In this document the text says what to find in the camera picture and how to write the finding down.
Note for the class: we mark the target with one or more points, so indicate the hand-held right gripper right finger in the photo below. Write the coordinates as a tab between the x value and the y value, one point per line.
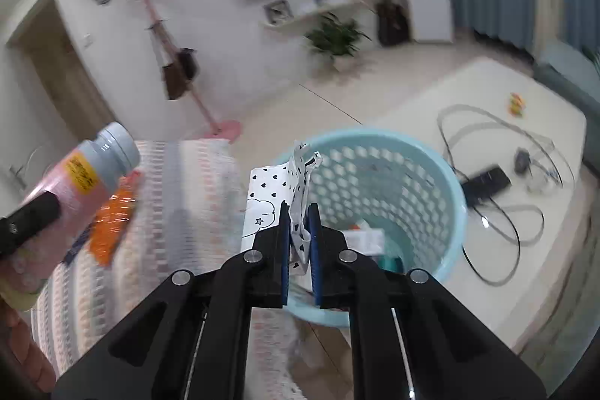
315	250

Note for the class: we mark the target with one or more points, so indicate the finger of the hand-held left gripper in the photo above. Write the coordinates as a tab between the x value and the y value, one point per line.
33	217

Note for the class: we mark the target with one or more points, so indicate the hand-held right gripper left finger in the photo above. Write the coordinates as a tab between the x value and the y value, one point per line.
282	240

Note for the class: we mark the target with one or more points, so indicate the white heart print wrapper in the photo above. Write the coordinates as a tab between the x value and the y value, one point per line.
272	194

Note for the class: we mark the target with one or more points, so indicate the pink bottle with grey cap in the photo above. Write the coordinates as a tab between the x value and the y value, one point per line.
70	179

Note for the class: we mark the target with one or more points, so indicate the light blue plastic basket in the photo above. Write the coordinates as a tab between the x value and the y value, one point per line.
422	194

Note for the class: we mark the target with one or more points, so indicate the person's left hand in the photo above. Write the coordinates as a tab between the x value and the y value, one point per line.
23	348

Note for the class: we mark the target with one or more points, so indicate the orange plastic bag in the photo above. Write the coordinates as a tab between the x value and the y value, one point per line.
115	217

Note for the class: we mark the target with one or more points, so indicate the white door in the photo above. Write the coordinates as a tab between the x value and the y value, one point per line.
18	109

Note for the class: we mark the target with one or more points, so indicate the brown bag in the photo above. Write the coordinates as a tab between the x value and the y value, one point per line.
176	81

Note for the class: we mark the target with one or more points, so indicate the black bag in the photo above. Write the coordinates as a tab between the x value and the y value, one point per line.
187	62

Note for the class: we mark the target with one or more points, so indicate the green potted plant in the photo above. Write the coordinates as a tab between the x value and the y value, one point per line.
335	39

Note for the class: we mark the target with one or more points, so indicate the black power adapter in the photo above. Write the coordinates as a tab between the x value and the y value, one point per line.
521	160

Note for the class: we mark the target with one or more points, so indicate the white floating shelf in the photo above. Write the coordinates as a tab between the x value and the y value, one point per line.
309	15

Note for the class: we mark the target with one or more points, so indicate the framed butterfly picture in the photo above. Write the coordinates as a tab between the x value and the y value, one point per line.
279	11

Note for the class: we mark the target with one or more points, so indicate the pink coat rack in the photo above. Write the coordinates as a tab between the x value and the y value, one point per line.
157	20

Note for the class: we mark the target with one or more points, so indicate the white charger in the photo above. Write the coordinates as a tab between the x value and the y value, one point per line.
539	183

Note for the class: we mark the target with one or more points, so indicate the black guitar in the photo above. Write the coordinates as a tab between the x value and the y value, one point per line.
391	23

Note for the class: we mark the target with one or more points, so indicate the colourful puzzle cube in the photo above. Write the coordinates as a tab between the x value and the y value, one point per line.
515	105

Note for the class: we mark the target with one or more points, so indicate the teal sofa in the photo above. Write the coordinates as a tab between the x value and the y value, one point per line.
572	72

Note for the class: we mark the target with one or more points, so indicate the light switch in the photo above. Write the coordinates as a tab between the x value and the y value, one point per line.
86	40

